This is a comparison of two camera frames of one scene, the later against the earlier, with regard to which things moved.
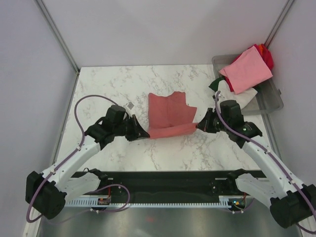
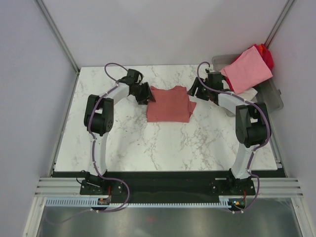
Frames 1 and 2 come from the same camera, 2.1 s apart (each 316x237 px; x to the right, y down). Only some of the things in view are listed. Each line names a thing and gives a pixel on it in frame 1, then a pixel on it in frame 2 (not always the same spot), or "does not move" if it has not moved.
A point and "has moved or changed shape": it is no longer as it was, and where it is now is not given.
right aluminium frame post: [277, 23] does not move
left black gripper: [138, 132] -> [147, 95]
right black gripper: [205, 125] -> [192, 92]
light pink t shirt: [246, 70] does not move
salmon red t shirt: [170, 116] has moved or changed shape
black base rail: [166, 183] does not move
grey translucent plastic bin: [268, 98] does not move
